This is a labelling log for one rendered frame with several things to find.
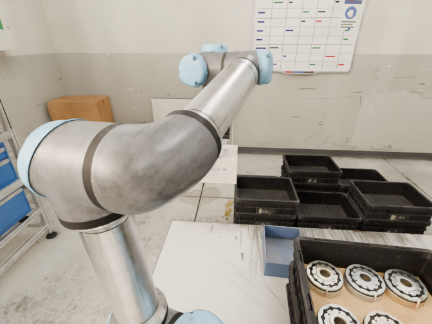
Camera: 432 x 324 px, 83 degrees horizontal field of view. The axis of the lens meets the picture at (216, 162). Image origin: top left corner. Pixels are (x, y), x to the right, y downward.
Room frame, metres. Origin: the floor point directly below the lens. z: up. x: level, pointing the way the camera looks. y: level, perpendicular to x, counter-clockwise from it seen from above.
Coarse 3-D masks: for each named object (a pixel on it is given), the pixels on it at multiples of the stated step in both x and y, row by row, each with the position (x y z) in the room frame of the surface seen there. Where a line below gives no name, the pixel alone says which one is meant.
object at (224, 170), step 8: (224, 152) 0.74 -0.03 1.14; (232, 152) 0.74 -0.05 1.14; (224, 160) 0.69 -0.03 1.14; (232, 160) 0.69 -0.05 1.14; (216, 168) 0.70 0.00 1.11; (224, 168) 0.69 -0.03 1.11; (232, 168) 0.69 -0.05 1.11; (208, 176) 0.70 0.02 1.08; (216, 176) 0.70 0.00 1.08; (224, 176) 0.69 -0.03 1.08; (232, 176) 0.69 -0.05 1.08
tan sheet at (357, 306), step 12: (312, 300) 0.43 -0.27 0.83; (324, 300) 0.43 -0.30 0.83; (336, 300) 0.43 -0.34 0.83; (348, 300) 0.43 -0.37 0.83; (360, 300) 0.43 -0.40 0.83; (384, 300) 0.43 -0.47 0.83; (360, 312) 0.40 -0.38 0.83; (396, 312) 0.40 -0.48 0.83; (408, 312) 0.40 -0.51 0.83; (420, 312) 0.40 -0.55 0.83
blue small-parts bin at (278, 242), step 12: (264, 228) 0.79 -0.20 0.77; (276, 228) 0.80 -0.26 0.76; (288, 228) 0.80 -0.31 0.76; (264, 240) 0.72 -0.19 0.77; (276, 240) 0.79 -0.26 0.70; (288, 240) 0.79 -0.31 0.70; (264, 252) 0.67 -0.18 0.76; (276, 252) 0.72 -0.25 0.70; (288, 252) 0.72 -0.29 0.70; (264, 264) 0.63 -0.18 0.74; (276, 264) 0.61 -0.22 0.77; (288, 264) 0.61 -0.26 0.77; (276, 276) 0.61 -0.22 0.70; (288, 276) 0.60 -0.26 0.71
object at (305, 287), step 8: (296, 240) 0.56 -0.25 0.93; (304, 240) 0.56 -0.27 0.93; (312, 240) 0.56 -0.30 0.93; (320, 240) 0.56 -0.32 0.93; (328, 240) 0.56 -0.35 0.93; (336, 240) 0.56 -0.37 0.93; (344, 240) 0.56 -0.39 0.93; (296, 248) 0.53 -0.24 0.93; (376, 248) 0.53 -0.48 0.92; (384, 248) 0.53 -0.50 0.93; (392, 248) 0.53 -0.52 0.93; (400, 248) 0.53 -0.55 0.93; (408, 248) 0.53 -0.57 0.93; (416, 248) 0.53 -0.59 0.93; (296, 256) 0.50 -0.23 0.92; (296, 264) 0.49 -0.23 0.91; (304, 264) 0.47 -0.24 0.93; (304, 272) 0.45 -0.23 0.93; (304, 280) 0.42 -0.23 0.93; (304, 288) 0.40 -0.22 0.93; (304, 296) 0.38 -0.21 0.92; (304, 304) 0.37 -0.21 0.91; (312, 304) 0.36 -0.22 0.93; (312, 312) 0.34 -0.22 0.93; (312, 320) 0.32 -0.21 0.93
